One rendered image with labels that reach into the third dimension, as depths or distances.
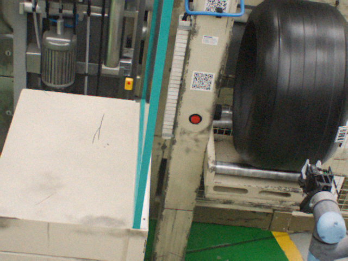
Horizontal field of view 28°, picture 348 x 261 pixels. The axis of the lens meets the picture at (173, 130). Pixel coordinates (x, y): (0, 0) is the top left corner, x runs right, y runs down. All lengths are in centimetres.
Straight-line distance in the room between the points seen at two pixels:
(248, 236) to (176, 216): 90
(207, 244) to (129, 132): 158
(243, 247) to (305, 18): 154
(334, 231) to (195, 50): 76
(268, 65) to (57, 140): 71
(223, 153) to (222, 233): 90
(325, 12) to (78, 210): 110
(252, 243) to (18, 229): 199
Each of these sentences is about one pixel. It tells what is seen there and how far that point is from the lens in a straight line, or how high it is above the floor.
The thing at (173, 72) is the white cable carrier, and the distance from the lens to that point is 234.
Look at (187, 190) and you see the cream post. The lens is 264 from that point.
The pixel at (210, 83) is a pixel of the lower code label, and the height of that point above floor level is 122.
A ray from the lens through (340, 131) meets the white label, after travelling 228.
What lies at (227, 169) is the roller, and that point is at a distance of 249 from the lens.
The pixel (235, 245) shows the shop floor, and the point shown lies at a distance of 351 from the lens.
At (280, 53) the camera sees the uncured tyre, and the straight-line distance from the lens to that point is 220.
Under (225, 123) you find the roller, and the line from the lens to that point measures 271.
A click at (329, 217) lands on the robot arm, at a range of 194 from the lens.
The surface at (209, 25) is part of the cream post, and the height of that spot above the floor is 143.
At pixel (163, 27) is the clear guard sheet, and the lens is 136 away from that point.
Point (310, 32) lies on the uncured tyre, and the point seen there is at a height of 147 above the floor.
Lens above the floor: 247
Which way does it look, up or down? 37 degrees down
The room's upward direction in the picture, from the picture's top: 10 degrees clockwise
